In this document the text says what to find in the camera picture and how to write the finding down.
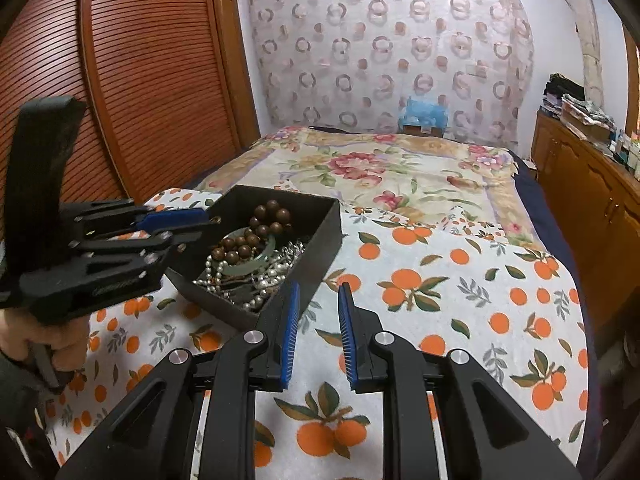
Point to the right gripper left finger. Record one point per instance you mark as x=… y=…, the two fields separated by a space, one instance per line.
x=193 y=415

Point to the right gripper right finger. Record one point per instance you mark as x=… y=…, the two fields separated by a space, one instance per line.
x=443 y=416

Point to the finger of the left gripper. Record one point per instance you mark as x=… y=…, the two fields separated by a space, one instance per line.
x=126 y=216
x=92 y=245

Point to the black square jewelry box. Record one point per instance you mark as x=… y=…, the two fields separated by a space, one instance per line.
x=258 y=244

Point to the green jade bangle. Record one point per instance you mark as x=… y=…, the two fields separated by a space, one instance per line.
x=252 y=264

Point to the silver chain jewelry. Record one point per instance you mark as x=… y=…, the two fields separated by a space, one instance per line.
x=282 y=260

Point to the person's left hand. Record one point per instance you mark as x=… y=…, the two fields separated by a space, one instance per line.
x=68 y=342

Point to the orange print white cloth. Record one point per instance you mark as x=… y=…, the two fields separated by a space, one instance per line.
x=453 y=286

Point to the brown louvered wardrobe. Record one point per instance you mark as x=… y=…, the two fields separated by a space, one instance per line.
x=165 y=82

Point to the floral bed quilt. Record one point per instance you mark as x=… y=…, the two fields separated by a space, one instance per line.
x=415 y=178

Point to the wooden sideboard cabinet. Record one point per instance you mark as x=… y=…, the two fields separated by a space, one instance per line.
x=596 y=206

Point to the pink circle pattern curtain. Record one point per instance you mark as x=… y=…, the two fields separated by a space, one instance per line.
x=352 y=65

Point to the small cardboard box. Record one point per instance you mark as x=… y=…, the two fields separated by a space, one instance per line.
x=417 y=130

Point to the blue plush toy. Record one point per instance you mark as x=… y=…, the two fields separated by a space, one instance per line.
x=423 y=115

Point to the bottles on sideboard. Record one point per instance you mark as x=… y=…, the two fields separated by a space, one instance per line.
x=625 y=149

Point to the stack of folded clothes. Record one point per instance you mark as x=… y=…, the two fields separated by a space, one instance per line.
x=565 y=101

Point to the beige side curtain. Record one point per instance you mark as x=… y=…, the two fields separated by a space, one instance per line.
x=589 y=38

